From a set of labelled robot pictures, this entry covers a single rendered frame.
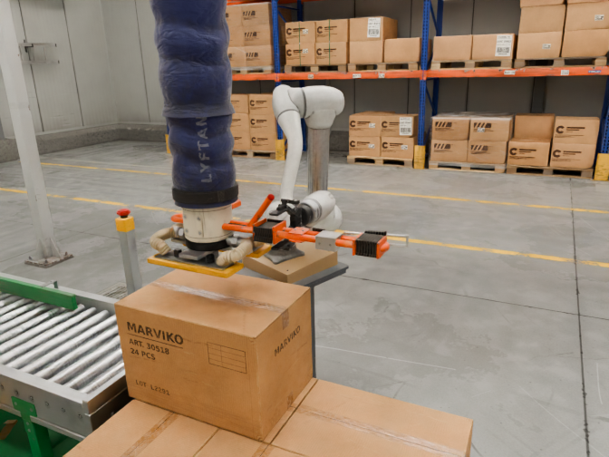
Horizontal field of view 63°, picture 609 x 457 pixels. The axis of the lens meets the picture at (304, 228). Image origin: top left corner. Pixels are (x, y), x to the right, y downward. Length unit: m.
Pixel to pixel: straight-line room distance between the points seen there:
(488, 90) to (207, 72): 8.53
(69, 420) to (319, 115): 1.59
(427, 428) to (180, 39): 1.49
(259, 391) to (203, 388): 0.23
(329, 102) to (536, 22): 6.49
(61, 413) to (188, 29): 1.49
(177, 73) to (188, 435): 1.20
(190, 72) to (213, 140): 0.22
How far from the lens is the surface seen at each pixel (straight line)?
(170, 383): 1.94
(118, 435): 1.98
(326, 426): 1.87
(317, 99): 2.24
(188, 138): 1.64
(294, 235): 1.58
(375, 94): 10.34
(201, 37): 1.61
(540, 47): 8.50
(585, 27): 8.52
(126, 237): 2.81
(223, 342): 1.68
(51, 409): 2.27
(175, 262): 1.76
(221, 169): 1.66
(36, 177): 5.25
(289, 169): 2.07
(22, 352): 2.68
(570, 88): 9.81
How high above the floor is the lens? 1.74
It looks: 18 degrees down
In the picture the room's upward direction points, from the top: 2 degrees counter-clockwise
